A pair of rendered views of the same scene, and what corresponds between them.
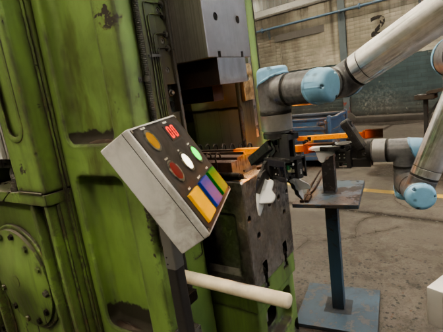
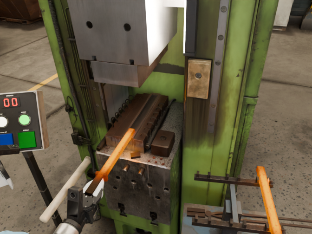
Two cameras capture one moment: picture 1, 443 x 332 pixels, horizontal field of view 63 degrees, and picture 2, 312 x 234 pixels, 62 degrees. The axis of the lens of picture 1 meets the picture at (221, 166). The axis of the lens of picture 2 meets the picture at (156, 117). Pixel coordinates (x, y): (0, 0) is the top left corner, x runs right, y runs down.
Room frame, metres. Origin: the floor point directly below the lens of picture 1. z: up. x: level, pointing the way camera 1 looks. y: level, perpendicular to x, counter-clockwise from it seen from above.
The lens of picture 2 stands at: (1.30, -1.05, 1.77)
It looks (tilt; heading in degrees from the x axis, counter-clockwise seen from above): 35 degrees down; 74
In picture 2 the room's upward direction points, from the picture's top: 2 degrees counter-clockwise
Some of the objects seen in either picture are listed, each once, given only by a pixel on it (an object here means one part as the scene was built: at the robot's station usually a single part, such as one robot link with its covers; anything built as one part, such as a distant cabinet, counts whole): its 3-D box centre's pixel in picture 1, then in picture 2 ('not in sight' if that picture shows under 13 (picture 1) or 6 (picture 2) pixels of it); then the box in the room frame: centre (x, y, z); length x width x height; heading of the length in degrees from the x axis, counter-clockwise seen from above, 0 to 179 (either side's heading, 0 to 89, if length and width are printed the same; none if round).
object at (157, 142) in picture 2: not in sight; (163, 143); (1.59, -0.15, 0.95); 0.12 x 0.08 x 0.06; 54
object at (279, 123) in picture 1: (277, 123); not in sight; (0.87, -0.15, 1.15); 0.08 x 0.08 x 0.05
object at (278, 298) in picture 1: (228, 286); (68, 187); (1.08, 0.03, 0.62); 0.44 x 0.05 x 0.05; 54
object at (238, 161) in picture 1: (203, 162); (139, 118); (1.53, 0.08, 0.96); 0.42 x 0.20 x 0.09; 54
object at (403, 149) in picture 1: (405, 151); not in sight; (1.09, -0.58, 0.99); 0.11 x 0.08 x 0.09; 54
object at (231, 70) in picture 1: (190, 77); (134, 54); (1.53, 0.08, 1.32); 0.42 x 0.20 x 0.10; 54
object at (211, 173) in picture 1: (215, 180); (27, 139); (0.98, 0.02, 1.01); 0.07 x 0.05 x 0.07; 169
